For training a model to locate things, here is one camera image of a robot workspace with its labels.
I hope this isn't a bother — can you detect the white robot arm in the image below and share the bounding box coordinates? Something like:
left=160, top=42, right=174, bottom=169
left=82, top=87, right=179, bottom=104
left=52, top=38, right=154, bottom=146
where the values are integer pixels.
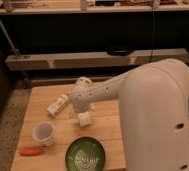
left=69, top=59, right=189, bottom=171

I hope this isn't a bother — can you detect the white sponge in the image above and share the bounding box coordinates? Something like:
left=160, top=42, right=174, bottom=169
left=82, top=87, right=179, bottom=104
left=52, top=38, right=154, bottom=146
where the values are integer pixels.
left=77, top=112, right=92, bottom=127

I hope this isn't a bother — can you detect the orange carrot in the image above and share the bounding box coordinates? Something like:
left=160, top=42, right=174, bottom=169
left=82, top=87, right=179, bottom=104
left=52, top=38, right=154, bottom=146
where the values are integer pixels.
left=19, top=147, right=44, bottom=156

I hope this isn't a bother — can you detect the white plastic cup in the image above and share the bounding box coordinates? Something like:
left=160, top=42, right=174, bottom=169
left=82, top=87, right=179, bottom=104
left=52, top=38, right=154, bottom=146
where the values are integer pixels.
left=32, top=122, right=54, bottom=147

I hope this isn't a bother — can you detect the grey metal pole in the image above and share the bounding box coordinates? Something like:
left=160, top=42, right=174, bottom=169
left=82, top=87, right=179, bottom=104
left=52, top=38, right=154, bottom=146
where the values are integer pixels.
left=0, top=19, right=30, bottom=88

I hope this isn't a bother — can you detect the wooden shelf rack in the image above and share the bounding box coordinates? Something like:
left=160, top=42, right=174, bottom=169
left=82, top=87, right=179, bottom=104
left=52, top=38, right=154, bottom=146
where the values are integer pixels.
left=0, top=0, right=189, bottom=90

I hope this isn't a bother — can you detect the small white carton box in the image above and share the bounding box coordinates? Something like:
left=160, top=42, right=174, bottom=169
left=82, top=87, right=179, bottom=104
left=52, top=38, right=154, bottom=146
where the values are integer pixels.
left=46, top=94, right=69, bottom=117

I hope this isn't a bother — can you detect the green ceramic bowl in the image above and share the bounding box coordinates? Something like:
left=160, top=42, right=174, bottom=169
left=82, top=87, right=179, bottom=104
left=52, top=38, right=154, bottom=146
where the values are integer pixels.
left=65, top=137, right=106, bottom=171

